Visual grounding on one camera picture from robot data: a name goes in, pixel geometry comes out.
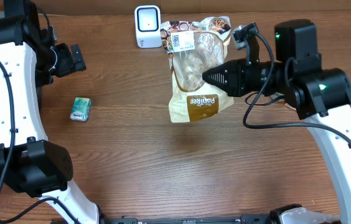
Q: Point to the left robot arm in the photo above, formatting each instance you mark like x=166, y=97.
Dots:
x=30, y=57

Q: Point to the white barcode scanner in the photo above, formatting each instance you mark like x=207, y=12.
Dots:
x=147, y=19

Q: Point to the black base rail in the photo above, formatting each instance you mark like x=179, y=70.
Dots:
x=244, y=219

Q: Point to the green tissue pack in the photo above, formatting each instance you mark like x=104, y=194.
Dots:
x=80, y=109

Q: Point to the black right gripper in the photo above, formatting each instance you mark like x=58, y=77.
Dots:
x=238, y=79

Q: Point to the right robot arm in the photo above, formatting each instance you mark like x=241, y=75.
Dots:
x=321, y=98

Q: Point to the beige clear pouch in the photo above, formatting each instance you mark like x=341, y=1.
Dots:
x=193, y=48

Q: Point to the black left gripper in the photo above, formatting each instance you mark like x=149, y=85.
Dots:
x=69, y=63

